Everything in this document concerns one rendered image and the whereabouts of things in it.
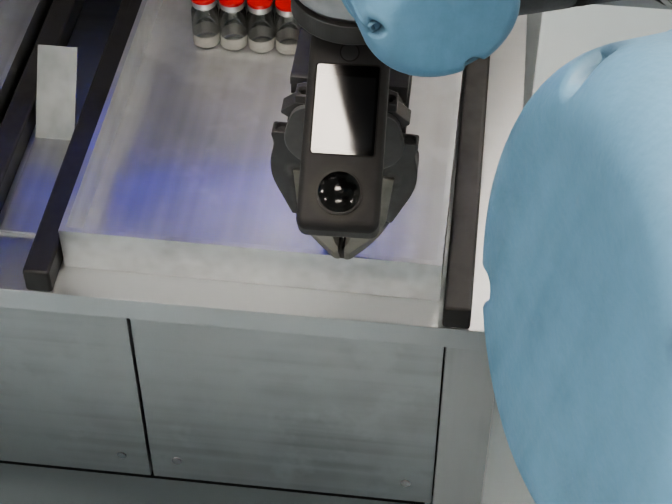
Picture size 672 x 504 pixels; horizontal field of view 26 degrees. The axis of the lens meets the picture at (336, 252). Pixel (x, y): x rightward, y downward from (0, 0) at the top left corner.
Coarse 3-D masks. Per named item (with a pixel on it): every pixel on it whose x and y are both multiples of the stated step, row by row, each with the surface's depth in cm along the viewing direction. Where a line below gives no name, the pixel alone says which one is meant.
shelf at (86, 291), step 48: (96, 0) 122; (96, 48) 118; (480, 192) 106; (0, 240) 103; (480, 240) 103; (0, 288) 99; (96, 288) 99; (144, 288) 99; (192, 288) 99; (240, 288) 99; (288, 288) 99; (480, 288) 99; (336, 336) 99; (384, 336) 98; (432, 336) 98; (480, 336) 97
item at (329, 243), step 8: (296, 168) 90; (296, 176) 90; (296, 184) 91; (296, 192) 91; (320, 240) 94; (328, 240) 94; (336, 240) 94; (328, 248) 95; (336, 248) 95; (336, 256) 96
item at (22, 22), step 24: (0, 0) 122; (24, 0) 122; (48, 0) 119; (0, 24) 120; (24, 24) 114; (0, 48) 117; (24, 48) 114; (0, 72) 115; (0, 96) 109; (0, 120) 109
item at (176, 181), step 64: (128, 64) 112; (192, 64) 116; (256, 64) 116; (128, 128) 111; (192, 128) 111; (256, 128) 111; (448, 128) 111; (128, 192) 106; (192, 192) 106; (256, 192) 106; (448, 192) 101; (64, 256) 100; (128, 256) 99; (192, 256) 99; (256, 256) 98; (320, 256) 97; (384, 256) 97
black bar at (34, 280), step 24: (120, 24) 117; (120, 48) 114; (96, 72) 112; (96, 96) 110; (96, 120) 108; (72, 144) 107; (72, 168) 105; (48, 216) 101; (48, 240) 100; (48, 264) 98; (48, 288) 99
